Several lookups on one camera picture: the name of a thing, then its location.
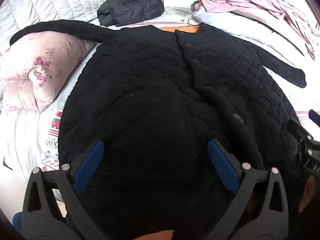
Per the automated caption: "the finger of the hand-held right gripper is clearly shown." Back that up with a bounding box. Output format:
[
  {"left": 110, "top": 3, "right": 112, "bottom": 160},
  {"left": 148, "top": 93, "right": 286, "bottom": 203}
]
[
  {"left": 309, "top": 109, "right": 320, "bottom": 128},
  {"left": 287, "top": 119, "right": 320, "bottom": 160}
]

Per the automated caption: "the grey quilted blanket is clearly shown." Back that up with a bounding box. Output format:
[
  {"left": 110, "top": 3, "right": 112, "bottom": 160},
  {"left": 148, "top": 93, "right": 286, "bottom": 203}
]
[{"left": 0, "top": 0, "right": 119, "bottom": 55}]

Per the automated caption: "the pink velvet blanket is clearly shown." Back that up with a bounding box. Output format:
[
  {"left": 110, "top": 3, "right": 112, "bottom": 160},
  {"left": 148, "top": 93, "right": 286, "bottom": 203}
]
[{"left": 182, "top": 0, "right": 320, "bottom": 60}]

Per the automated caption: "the light blue fleece blanket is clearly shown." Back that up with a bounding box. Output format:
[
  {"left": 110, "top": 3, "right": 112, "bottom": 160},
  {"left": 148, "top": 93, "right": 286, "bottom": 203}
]
[{"left": 192, "top": 7, "right": 275, "bottom": 43}]

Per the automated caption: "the black puffer jacket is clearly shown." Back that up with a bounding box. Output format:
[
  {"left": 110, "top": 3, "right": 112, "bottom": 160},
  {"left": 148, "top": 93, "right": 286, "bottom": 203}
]
[{"left": 97, "top": 0, "right": 165, "bottom": 28}]

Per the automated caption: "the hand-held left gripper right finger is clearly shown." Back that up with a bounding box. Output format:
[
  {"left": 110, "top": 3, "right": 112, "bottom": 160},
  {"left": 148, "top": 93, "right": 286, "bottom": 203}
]
[{"left": 207, "top": 139, "right": 295, "bottom": 240}]

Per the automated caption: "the black quilted coat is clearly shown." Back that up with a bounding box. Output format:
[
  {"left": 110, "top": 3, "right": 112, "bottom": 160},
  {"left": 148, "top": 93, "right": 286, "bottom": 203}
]
[{"left": 9, "top": 19, "right": 307, "bottom": 240}]

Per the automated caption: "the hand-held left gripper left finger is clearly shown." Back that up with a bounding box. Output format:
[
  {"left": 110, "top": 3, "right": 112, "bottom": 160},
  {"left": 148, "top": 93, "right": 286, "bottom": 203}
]
[{"left": 22, "top": 140, "right": 108, "bottom": 240}]

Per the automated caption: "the pink floral pillow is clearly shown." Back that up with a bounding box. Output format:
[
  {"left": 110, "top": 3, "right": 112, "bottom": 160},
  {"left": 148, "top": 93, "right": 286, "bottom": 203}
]
[{"left": 0, "top": 31, "right": 98, "bottom": 112}]

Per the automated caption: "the patterned bed sheet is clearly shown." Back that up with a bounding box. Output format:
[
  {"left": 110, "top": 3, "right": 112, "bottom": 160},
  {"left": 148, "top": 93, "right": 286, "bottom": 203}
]
[{"left": 0, "top": 5, "right": 320, "bottom": 205}]

